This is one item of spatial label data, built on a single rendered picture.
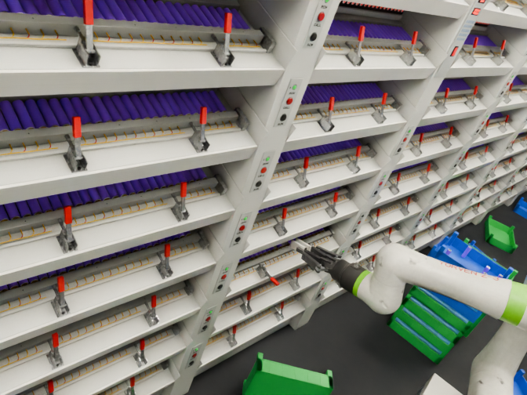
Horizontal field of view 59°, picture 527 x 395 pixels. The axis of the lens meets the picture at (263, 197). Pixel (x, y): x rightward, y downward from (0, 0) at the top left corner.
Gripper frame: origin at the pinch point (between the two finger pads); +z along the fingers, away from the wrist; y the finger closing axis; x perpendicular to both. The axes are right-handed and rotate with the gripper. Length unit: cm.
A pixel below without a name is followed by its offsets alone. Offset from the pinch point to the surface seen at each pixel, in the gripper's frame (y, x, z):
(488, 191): -217, 28, 4
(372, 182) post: -27.4, -22.3, -6.8
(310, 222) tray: 0.3, -10.8, -2.5
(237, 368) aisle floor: 10, 61, 12
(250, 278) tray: 20.6, 7.5, 3.0
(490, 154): -166, -11, -3
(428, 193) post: -97, 1, -1
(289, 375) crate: 7.9, 46.7, -12.2
